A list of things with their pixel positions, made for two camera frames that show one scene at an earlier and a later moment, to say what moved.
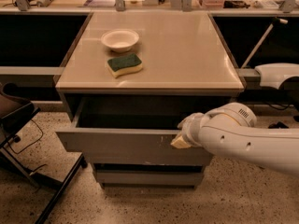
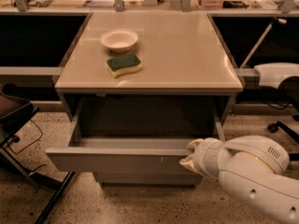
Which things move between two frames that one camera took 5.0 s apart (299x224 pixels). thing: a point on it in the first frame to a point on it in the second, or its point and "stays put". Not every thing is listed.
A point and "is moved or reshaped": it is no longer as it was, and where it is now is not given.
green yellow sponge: x=124 y=64 stays put
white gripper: x=191 y=131 to x=203 y=155
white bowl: x=120 y=40 stays put
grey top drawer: x=135 y=131 is moved or reshaped
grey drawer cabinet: x=129 y=80 stays put
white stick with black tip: x=275 y=21 stays put
